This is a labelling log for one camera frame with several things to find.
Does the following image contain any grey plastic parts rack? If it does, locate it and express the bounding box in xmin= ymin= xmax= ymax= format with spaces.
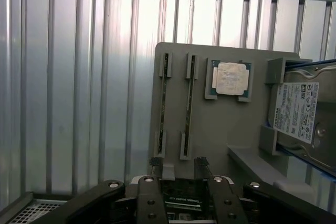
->
xmin=148 ymin=41 xmax=316 ymax=201

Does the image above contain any green RAM stick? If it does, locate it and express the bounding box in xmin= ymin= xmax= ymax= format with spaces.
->
xmin=159 ymin=52 xmax=169 ymax=154
xmin=183 ymin=55 xmax=196 ymax=157

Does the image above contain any silver CPU chip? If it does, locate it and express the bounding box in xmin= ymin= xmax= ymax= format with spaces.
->
xmin=211 ymin=60 xmax=250 ymax=96

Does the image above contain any Toshiba hard disk drive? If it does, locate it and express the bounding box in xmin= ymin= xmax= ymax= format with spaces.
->
xmin=267 ymin=62 xmax=336 ymax=172

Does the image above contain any NVIDIA graphics card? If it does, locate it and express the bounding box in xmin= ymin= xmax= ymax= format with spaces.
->
xmin=130 ymin=175 xmax=235 ymax=224

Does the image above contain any blue disk tray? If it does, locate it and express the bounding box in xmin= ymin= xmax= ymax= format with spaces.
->
xmin=264 ymin=58 xmax=336 ymax=180

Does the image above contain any black PC case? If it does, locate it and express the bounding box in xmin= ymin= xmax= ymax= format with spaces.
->
xmin=0 ymin=191 xmax=79 ymax=224

